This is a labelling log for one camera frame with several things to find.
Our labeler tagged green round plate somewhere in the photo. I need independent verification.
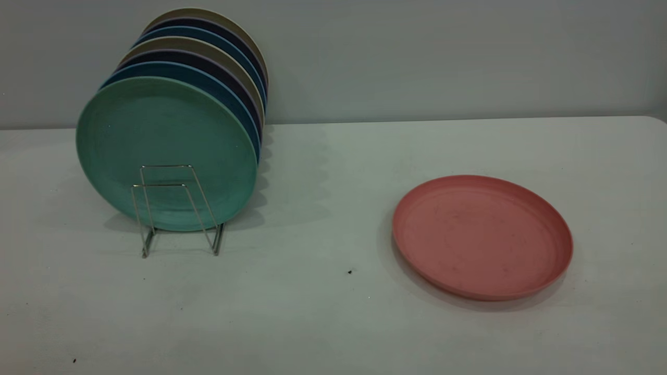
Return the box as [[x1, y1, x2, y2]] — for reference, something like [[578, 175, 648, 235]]
[[76, 77, 258, 232]]

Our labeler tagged metal wire plate rack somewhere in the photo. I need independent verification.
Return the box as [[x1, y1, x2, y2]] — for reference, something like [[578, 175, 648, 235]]
[[130, 165, 226, 258]]

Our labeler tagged beige round plate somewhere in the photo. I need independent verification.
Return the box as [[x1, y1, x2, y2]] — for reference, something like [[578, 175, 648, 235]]
[[121, 35, 266, 126], [143, 7, 269, 86]]

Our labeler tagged pink round plate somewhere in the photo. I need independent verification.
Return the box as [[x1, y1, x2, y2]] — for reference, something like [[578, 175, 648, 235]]
[[392, 174, 574, 302]]

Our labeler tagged dark navy round plate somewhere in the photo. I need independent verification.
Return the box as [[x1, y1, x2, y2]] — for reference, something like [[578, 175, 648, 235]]
[[142, 17, 269, 99], [116, 48, 264, 131]]

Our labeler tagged blue round plate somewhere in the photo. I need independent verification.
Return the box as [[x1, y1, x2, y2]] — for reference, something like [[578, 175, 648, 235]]
[[99, 61, 261, 163], [133, 25, 268, 110]]

